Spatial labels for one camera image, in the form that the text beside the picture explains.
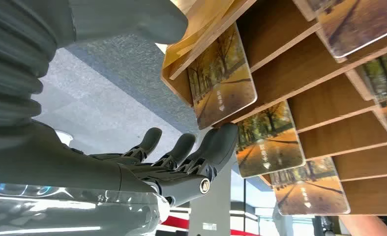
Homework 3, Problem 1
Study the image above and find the ribbed grey right arm sleeve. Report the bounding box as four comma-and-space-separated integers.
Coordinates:
0, 0, 77, 154

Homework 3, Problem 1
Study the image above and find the red bar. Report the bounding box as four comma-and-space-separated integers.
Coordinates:
161, 215, 260, 236

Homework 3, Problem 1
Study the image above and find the wooden stepped card holder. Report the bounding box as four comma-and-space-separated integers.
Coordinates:
160, 0, 387, 216

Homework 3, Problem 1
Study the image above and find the grey column with label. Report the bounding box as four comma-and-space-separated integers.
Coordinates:
188, 153, 233, 236

